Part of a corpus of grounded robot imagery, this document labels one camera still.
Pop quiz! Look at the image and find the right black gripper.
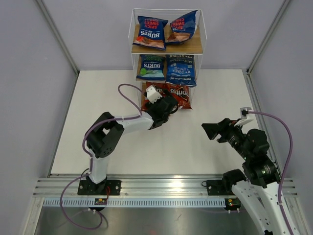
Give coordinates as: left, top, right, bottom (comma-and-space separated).
201, 117, 251, 160

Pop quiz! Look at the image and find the Burts spicy chilli bag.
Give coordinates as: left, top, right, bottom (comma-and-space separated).
165, 10, 197, 46
133, 16, 168, 51

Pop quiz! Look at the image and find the Burts sea salt vinegar bag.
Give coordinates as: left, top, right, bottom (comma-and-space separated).
136, 54, 165, 81

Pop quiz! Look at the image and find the white wire wooden shelf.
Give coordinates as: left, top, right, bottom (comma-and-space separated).
127, 8, 208, 109

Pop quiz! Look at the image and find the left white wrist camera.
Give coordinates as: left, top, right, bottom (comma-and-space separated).
146, 85, 162, 103

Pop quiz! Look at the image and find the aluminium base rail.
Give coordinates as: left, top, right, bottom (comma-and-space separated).
33, 173, 298, 199

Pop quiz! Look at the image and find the Kettle sea salt vinegar bag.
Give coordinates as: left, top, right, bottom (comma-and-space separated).
165, 54, 197, 87

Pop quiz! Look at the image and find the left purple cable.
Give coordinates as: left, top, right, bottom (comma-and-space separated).
60, 84, 147, 230

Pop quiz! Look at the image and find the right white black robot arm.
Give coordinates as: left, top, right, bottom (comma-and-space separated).
201, 118, 299, 235

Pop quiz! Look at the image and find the white slotted cable duct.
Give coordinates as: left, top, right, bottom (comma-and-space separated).
43, 197, 226, 208

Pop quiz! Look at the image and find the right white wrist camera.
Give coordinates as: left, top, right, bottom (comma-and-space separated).
234, 107, 253, 126

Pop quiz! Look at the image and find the large red Doritos bag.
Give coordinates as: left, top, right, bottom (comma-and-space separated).
141, 82, 172, 112

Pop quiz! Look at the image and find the small red Doritos bag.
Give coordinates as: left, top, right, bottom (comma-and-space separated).
166, 84, 192, 109

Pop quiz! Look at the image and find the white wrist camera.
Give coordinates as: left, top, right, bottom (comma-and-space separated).
234, 107, 253, 126
146, 85, 162, 103

